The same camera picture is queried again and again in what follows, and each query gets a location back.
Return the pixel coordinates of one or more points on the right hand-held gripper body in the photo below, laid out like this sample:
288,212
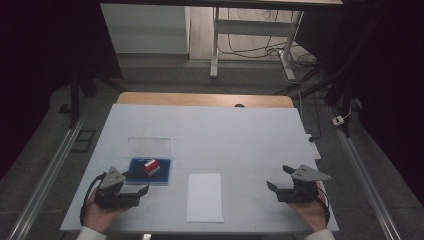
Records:
300,191

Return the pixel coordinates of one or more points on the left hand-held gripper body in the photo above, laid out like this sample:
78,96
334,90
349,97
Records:
115,198

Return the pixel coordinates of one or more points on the red stamp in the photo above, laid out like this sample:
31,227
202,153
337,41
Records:
151,167

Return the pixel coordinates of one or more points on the blue ink pad box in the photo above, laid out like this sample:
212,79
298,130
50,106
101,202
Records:
159,173

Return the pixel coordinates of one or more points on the white paper sheet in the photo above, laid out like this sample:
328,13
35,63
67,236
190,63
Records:
205,200

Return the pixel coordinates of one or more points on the person's left hand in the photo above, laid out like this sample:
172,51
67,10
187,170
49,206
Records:
100,216

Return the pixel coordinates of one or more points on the person's right hand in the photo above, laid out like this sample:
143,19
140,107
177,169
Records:
311,213

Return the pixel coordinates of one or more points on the white tag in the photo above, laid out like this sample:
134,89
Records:
316,151

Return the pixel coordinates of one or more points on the white table cover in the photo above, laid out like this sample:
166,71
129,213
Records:
233,140

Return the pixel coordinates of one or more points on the white plug adapter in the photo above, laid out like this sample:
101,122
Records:
338,120

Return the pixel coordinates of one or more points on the dark table grommet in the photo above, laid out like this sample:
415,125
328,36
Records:
239,105

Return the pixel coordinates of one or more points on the black stand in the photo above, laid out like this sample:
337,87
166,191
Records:
345,100
74,100

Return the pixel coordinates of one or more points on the black curtain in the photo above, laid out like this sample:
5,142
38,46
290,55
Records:
40,66
390,83

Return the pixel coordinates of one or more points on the white cabinet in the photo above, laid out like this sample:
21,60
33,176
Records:
143,30

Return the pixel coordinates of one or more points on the white desk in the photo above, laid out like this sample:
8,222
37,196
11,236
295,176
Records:
250,27

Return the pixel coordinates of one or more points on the black floor frame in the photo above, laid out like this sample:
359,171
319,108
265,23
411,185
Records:
77,150

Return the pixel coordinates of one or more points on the metal floor rail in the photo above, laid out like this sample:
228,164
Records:
363,173
46,176

